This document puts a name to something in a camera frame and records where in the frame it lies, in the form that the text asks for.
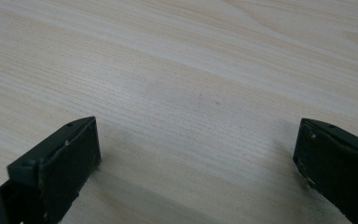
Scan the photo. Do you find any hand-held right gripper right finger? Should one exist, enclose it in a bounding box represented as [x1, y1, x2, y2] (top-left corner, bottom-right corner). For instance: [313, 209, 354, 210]
[292, 118, 358, 224]

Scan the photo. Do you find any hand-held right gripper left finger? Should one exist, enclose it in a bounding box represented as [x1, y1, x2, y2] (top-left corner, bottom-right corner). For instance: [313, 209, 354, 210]
[0, 116, 103, 224]

